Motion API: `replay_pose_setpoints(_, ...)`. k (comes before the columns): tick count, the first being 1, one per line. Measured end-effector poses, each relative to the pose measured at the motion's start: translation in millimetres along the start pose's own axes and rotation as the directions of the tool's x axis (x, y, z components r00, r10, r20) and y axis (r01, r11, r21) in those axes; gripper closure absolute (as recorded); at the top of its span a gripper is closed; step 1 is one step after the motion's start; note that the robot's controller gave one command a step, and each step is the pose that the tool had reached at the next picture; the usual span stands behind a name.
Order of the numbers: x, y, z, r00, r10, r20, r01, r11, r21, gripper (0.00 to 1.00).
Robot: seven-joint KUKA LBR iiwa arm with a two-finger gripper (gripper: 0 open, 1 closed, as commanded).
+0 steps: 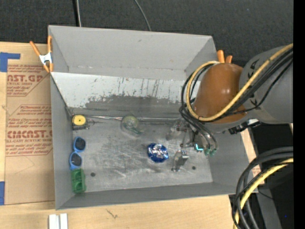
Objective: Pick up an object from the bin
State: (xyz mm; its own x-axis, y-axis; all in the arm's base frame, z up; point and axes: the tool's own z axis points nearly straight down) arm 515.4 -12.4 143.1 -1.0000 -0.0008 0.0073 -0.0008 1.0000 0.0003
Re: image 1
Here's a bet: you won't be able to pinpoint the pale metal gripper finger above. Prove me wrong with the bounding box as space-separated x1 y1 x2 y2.
165 122 188 141
171 149 190 173

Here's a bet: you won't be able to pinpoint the grey metal bin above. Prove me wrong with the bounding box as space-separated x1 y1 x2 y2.
47 24 259 211

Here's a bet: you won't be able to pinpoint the yellow and black tape measure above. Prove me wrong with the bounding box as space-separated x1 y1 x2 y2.
71 114 90 131

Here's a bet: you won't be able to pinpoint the blue sunglasses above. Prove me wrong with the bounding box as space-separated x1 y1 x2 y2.
69 136 87 171

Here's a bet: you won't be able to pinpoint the green toy block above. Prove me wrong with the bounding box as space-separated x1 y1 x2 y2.
70 168 87 194

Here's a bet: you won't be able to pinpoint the brown cardboard board red print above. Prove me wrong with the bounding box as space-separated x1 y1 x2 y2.
0 41 56 205

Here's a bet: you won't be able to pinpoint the black cylinder on white bracket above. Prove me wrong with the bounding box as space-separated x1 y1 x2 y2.
228 119 261 135

